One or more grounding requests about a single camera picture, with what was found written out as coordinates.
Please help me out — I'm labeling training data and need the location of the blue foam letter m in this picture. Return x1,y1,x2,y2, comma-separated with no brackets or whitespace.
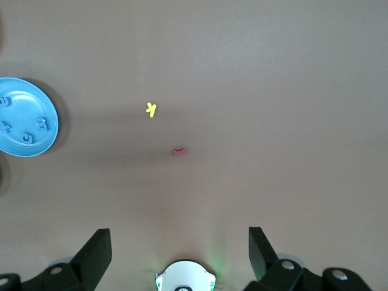
35,116,52,132

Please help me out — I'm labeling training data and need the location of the blue plate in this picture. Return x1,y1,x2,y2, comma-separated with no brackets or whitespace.
0,77,60,158

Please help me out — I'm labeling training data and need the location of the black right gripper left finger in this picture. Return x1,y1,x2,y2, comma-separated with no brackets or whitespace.
21,229,112,291

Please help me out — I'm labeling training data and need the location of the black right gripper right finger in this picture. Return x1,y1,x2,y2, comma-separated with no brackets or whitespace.
242,226,325,291

